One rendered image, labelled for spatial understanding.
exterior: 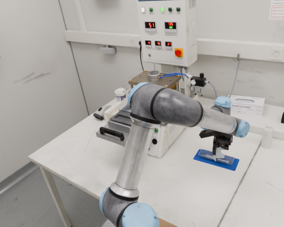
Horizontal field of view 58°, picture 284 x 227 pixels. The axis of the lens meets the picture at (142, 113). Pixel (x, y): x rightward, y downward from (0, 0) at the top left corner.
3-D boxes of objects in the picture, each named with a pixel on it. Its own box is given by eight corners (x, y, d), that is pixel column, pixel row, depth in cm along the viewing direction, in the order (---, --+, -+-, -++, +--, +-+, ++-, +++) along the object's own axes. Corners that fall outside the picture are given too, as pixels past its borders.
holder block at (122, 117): (127, 108, 157) (126, 105, 156) (155, 115, 146) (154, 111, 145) (110, 122, 146) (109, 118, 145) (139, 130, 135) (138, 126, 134)
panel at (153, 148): (116, 143, 164) (120, 115, 161) (157, 157, 148) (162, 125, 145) (115, 144, 162) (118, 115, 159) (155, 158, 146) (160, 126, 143)
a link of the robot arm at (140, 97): (114, 237, 89) (158, 84, 82) (93, 213, 100) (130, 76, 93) (139, 231, 97) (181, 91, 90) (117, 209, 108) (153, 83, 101)
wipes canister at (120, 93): (122, 102, 212) (119, 86, 204) (130, 105, 207) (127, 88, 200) (115, 107, 206) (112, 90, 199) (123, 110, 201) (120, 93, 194)
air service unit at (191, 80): (188, 91, 166) (188, 70, 159) (210, 95, 159) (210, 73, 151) (185, 95, 163) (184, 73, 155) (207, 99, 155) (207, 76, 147)
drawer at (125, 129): (128, 112, 161) (126, 101, 157) (158, 120, 149) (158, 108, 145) (97, 138, 141) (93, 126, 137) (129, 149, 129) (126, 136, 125)
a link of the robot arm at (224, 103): (210, 100, 122) (221, 93, 126) (209, 119, 127) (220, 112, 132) (224, 105, 116) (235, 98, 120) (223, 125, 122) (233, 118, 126)
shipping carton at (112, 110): (120, 111, 201) (118, 100, 196) (133, 114, 194) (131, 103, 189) (104, 122, 189) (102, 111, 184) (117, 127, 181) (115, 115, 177)
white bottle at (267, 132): (267, 150, 143) (270, 128, 136) (258, 146, 147) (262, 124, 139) (272, 146, 145) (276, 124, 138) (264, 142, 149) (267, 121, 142)
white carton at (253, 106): (228, 103, 182) (228, 94, 179) (263, 107, 173) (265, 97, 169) (225, 111, 173) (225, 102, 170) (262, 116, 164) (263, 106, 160)
